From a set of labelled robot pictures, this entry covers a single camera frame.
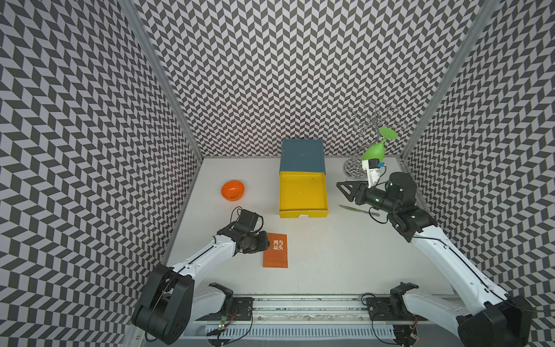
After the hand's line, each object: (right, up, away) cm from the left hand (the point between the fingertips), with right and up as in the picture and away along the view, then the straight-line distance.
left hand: (266, 246), depth 85 cm
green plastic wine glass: (+44, +38, 0) cm, 58 cm away
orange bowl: (-17, +21, +14) cm, 31 cm away
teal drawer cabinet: (+15, +37, +5) cm, 40 cm away
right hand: (+27, +24, -13) cm, 38 cm away
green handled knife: (+43, +11, +17) cm, 48 cm away
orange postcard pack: (+4, -4, +1) cm, 6 cm away
